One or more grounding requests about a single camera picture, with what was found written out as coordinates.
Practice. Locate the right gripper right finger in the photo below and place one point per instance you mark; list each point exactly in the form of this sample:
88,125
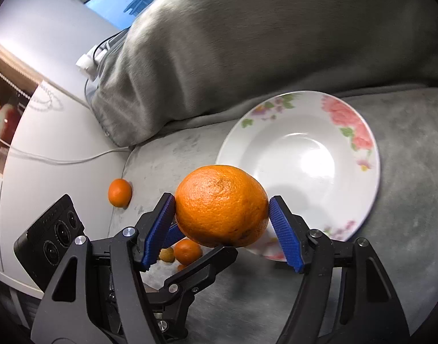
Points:
368,310

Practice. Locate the brown kiwi-like fruit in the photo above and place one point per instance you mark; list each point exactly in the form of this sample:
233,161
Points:
167,255

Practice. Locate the grey sofa back cushion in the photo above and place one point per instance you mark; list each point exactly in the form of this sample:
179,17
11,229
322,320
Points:
185,63

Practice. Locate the large orange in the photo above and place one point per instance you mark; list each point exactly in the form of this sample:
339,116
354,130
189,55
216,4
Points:
221,205

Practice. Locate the floral white plate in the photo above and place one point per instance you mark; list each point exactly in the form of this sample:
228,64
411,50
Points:
315,151

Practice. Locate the small mandarin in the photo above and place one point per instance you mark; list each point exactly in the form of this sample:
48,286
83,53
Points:
187,252
120,193

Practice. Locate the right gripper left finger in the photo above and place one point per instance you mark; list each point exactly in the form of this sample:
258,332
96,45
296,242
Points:
96,294

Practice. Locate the white power adapter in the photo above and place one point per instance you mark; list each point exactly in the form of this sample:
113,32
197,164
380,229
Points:
88,63

